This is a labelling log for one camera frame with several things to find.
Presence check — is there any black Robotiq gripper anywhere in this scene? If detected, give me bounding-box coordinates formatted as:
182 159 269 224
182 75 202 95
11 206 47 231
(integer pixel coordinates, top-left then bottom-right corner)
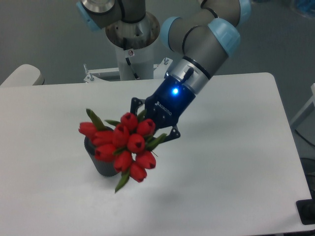
130 76 196 145

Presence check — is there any red tulip bouquet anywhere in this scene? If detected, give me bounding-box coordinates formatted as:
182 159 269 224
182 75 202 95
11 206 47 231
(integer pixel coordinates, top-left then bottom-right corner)
86 109 158 192

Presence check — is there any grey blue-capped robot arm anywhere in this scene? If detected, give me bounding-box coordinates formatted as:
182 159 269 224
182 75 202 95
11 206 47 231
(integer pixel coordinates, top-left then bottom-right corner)
76 0 251 143

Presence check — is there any dark grey ribbed vase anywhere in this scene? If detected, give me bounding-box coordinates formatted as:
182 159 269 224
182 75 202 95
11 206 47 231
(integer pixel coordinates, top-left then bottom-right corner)
79 122 117 177

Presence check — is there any white chair backrest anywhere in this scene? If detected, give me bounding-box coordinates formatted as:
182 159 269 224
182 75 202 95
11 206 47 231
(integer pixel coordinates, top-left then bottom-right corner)
0 64 45 88

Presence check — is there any black device at table edge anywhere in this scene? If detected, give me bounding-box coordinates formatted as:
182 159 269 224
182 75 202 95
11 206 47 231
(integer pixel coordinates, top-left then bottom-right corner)
296 199 315 225

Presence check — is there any black floor cable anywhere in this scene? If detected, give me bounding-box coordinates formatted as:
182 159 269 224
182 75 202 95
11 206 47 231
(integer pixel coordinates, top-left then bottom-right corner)
294 127 315 146

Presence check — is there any white furniture frame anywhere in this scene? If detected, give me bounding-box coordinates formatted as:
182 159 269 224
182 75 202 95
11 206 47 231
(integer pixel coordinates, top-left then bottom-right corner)
289 84 315 130

